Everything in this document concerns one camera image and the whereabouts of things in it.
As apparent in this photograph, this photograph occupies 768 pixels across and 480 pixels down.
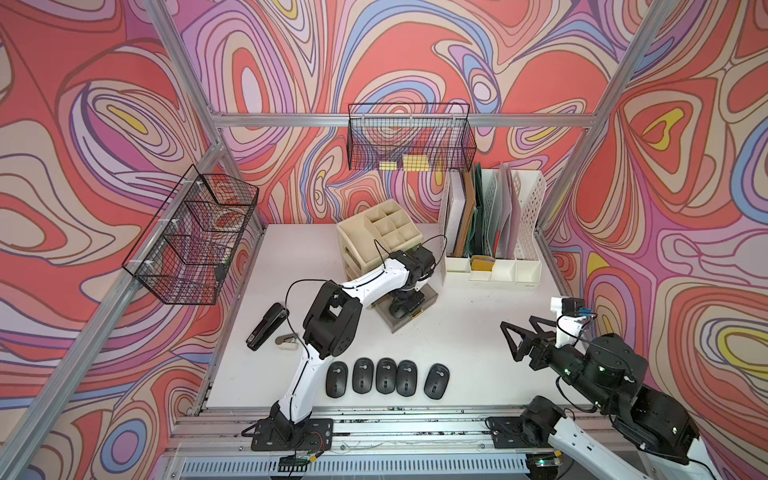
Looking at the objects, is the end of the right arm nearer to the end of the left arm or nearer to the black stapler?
the end of the left arm

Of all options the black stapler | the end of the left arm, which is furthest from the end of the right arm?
the black stapler

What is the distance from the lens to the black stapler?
2.90ft
